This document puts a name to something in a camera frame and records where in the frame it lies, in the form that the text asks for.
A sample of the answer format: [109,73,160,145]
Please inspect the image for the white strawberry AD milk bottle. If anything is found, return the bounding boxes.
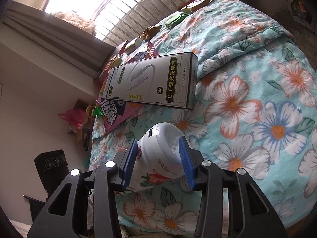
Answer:
[128,123,184,192]

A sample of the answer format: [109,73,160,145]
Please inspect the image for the white cable product box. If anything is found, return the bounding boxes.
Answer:
[102,52,198,110]

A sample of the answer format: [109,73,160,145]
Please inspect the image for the green foil snack bag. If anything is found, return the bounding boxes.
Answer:
[166,12,190,29]

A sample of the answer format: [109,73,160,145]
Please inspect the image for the pink snack packet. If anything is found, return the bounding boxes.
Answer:
[99,98,142,133]

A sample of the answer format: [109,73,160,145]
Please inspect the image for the pink plastic bag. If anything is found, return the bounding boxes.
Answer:
[58,108,86,134]

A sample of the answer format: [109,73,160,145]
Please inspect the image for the floral blue bed quilt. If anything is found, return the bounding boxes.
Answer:
[89,0,316,228]

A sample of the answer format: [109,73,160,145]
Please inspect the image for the orange cardboard box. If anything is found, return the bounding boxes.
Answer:
[94,41,128,84]

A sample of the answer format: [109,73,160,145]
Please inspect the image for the grey left curtain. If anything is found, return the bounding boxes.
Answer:
[3,2,115,77]

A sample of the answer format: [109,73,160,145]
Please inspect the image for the brown snack packet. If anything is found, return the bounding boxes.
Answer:
[179,0,211,13]

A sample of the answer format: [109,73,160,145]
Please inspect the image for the metal window railing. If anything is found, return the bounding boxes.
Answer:
[94,0,185,46]

